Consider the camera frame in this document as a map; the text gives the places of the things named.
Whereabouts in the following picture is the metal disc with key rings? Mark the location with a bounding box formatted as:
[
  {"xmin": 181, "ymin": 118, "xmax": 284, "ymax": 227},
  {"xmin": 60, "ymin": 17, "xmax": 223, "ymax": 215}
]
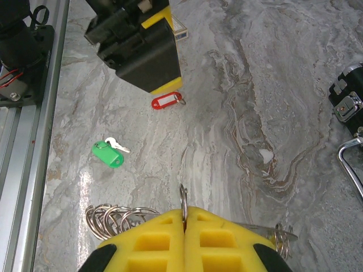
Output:
[{"xmin": 85, "ymin": 183, "xmax": 298, "ymax": 260}]

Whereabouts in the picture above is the red key tag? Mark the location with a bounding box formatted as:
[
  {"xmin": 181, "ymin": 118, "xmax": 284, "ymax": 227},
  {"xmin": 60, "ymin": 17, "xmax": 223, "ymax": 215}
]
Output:
[{"xmin": 151, "ymin": 90, "xmax": 187, "ymax": 110}]

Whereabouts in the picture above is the small silver key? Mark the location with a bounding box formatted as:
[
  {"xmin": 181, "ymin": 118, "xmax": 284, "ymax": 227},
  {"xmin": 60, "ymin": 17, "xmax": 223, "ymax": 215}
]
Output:
[{"xmin": 104, "ymin": 137, "xmax": 131, "ymax": 154}]

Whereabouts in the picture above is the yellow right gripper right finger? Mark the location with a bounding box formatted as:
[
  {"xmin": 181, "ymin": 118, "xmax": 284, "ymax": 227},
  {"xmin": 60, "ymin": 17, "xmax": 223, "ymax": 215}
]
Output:
[{"xmin": 184, "ymin": 206, "xmax": 293, "ymax": 272}]

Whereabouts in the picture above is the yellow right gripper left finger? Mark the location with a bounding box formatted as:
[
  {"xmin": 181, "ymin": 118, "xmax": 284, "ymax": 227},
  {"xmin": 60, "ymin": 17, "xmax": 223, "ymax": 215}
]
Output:
[{"xmin": 79, "ymin": 208, "xmax": 187, "ymax": 272}]

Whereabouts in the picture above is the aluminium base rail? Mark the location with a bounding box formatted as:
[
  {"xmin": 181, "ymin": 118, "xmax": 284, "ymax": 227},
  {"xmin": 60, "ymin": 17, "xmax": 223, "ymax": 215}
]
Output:
[{"xmin": 0, "ymin": 0, "xmax": 71, "ymax": 272}]

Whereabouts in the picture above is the red wire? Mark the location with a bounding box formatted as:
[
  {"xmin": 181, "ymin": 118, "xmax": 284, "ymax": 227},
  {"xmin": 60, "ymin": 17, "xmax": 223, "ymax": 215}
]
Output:
[{"xmin": 0, "ymin": 70, "xmax": 24, "ymax": 89}]

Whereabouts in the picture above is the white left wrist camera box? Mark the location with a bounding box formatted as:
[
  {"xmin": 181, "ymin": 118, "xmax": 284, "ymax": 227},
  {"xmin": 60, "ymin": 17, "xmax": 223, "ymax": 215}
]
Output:
[{"xmin": 136, "ymin": 0, "xmax": 153, "ymax": 14}]

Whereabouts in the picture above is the black case with metal handle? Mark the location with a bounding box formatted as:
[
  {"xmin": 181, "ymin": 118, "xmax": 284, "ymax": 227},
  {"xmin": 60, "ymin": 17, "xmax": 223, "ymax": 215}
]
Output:
[{"xmin": 328, "ymin": 62, "xmax": 363, "ymax": 199}]

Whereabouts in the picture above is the green key tag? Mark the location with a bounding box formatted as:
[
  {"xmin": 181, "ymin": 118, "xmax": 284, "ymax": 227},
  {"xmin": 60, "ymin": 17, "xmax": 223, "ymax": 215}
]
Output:
[{"xmin": 92, "ymin": 141, "xmax": 125, "ymax": 168}]

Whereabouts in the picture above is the playing card box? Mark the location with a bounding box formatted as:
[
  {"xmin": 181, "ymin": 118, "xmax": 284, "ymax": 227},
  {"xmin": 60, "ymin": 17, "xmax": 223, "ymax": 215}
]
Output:
[{"xmin": 170, "ymin": 14, "xmax": 188, "ymax": 42}]

